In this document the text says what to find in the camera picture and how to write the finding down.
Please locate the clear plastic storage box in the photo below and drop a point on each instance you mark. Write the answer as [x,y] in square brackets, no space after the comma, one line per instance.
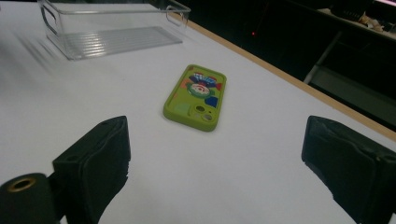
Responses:
[109,34]

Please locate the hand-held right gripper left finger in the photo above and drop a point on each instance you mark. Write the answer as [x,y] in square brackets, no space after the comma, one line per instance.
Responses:
[96,168]

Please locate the green phone case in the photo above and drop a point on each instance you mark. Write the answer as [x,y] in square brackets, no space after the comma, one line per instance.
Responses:
[195,98]

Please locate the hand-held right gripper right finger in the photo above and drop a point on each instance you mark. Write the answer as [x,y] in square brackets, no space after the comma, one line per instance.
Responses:
[351,168]

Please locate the dark shelf unit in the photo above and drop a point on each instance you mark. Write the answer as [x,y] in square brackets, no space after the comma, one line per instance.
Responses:
[348,53]

